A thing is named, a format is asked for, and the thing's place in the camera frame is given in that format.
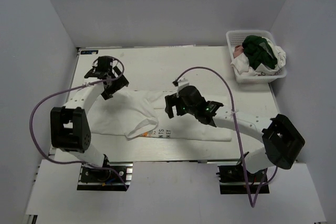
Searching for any blue label sticker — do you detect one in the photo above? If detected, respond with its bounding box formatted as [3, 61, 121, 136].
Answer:
[80, 50, 99, 55]

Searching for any white printed t shirt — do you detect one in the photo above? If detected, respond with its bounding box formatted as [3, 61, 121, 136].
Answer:
[231, 37, 287, 77]

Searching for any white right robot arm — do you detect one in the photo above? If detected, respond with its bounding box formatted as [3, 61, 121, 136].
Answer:
[165, 80, 305, 182]

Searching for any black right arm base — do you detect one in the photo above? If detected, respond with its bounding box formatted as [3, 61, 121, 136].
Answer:
[216, 165, 265, 195]

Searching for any white plastic laundry basket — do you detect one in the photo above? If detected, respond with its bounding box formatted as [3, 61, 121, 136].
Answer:
[226, 30, 287, 84]

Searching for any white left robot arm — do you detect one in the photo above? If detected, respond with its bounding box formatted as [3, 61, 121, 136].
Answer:
[50, 56, 129, 182]

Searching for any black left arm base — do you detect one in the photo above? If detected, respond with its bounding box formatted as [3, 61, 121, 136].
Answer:
[77, 162, 133, 191]

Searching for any dark green t shirt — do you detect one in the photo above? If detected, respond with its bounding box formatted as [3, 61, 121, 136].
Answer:
[242, 35, 278, 70]

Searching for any pink t shirt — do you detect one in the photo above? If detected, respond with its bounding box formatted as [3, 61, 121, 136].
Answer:
[233, 45, 244, 58]

